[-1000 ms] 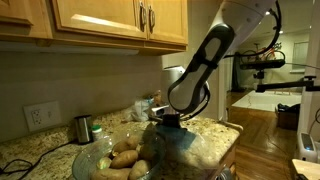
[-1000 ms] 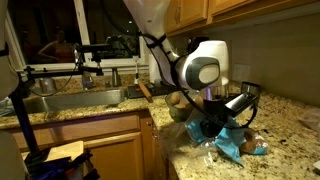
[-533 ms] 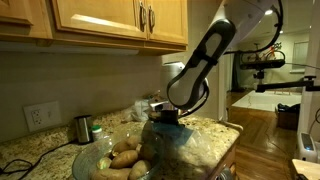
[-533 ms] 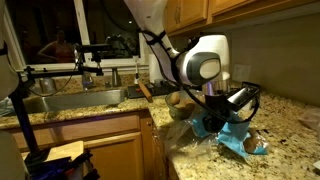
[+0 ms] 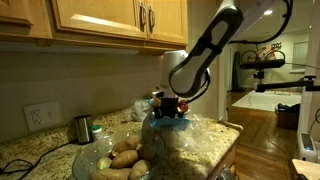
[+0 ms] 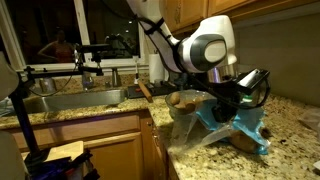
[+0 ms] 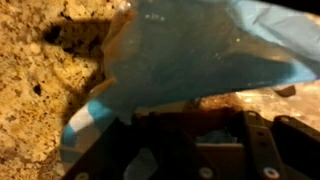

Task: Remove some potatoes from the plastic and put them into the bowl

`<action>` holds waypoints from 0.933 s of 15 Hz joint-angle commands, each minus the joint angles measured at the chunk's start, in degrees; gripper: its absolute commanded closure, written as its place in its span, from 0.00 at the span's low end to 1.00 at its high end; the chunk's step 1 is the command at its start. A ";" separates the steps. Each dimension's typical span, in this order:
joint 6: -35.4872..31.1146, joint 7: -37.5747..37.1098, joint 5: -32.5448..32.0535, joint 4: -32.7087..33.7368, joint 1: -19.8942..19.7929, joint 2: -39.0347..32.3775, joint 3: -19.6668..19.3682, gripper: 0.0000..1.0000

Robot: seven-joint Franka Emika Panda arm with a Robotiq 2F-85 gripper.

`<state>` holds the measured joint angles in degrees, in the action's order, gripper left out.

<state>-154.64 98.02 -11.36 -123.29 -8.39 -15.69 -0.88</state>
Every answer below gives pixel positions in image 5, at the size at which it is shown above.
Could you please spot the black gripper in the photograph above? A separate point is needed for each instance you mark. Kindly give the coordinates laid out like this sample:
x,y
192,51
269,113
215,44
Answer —
x,y
170,106

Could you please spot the blue clear plastic potato bag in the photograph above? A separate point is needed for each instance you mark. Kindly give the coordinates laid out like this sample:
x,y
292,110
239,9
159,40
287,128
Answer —
x,y
186,133

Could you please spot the tan potato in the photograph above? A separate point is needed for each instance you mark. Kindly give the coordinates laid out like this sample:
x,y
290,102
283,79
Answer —
x,y
128,144

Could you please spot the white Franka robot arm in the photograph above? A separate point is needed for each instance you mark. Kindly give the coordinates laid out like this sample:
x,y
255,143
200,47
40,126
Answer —
x,y
200,60

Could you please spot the clear glass bowl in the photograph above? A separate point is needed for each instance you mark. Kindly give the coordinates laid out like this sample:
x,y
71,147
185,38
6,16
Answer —
x,y
85,161

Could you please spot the white plastic bag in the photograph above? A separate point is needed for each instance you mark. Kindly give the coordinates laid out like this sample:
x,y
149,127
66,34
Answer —
x,y
140,110

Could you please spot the brown potato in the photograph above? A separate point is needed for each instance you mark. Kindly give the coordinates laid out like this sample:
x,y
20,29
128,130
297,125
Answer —
x,y
124,159
140,169
110,174
146,151

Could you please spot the wooden lower cabinet front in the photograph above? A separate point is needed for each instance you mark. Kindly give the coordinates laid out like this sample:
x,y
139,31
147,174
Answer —
x,y
223,165

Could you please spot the small green-capped bottle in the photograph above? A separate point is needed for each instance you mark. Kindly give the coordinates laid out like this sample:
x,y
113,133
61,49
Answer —
x,y
97,133

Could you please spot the black hanging bag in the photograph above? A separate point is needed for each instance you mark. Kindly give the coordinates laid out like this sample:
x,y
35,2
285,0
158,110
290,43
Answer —
x,y
236,73

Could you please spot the pale small potato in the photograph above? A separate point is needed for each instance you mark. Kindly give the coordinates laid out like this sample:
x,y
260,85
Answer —
x,y
104,162

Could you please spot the stainless steel cup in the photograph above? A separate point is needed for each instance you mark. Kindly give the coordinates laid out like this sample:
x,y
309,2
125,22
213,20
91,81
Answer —
x,y
83,129

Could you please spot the white table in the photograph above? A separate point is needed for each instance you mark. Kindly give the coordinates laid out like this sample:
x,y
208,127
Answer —
x,y
266,100

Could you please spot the red bicycle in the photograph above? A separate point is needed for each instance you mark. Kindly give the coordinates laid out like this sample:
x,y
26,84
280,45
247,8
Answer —
x,y
263,53

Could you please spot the black bin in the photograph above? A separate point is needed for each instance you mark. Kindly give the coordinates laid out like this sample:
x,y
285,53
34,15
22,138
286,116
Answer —
x,y
288,116

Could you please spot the wooden upper cabinets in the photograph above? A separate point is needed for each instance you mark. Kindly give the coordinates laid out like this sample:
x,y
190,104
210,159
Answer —
x,y
96,16

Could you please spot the white appliance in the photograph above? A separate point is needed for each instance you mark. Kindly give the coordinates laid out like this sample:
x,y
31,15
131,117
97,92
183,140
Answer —
x,y
306,148

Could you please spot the recessed ceiling light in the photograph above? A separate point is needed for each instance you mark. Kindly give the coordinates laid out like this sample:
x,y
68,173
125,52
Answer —
x,y
267,12

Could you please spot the white room window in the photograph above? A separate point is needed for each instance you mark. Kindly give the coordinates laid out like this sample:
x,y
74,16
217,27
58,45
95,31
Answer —
x,y
300,55

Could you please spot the light wooden board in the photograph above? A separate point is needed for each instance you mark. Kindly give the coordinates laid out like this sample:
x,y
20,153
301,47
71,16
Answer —
x,y
308,168

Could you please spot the black stereo camera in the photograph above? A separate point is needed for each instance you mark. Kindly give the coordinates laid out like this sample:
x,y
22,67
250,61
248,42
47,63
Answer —
x,y
263,65

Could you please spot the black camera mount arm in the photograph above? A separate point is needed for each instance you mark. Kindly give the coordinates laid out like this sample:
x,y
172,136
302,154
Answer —
x,y
286,85

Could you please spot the white wall outlet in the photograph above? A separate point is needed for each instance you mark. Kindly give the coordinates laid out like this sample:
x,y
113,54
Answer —
x,y
41,116

